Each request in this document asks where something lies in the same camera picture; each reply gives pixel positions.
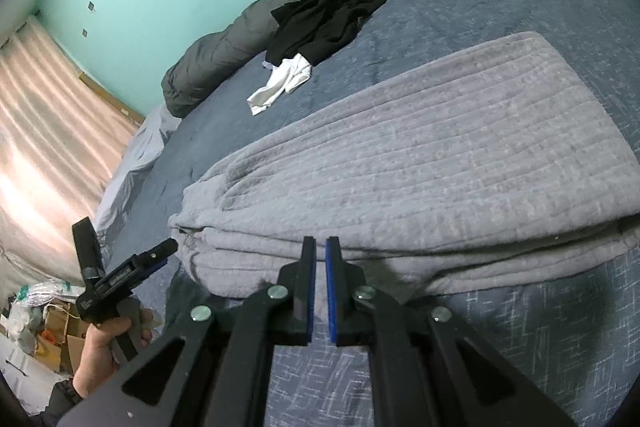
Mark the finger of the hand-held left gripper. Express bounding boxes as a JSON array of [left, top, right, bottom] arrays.
[[132, 238, 178, 275]]

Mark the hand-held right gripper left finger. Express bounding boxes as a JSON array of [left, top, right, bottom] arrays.
[[57, 236, 317, 427]]

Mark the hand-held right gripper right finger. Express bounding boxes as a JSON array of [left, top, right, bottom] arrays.
[[325, 236, 576, 427]]

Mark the grey fleece garment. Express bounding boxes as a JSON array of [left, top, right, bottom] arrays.
[[167, 31, 640, 303]]

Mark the person's left hand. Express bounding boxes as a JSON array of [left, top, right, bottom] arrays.
[[72, 309, 155, 400]]

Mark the cardboard box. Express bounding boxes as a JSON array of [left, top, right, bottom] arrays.
[[30, 302, 88, 373]]

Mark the plastic bag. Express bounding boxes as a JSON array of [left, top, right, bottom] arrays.
[[10, 279, 86, 310]]

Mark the light grey sheet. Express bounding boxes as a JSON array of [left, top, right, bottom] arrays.
[[94, 103, 183, 238]]

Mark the pink curtain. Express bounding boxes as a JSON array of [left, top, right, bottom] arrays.
[[0, 14, 146, 303]]

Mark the wooden trim strip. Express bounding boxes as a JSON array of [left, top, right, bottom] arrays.
[[79, 72, 146, 124]]

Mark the crumpled white garment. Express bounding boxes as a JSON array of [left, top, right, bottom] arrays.
[[246, 53, 313, 116]]

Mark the crumpled black garment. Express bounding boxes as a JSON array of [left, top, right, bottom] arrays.
[[265, 0, 392, 66]]

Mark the blue patterned bed cover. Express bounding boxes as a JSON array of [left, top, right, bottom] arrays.
[[107, 0, 640, 427]]

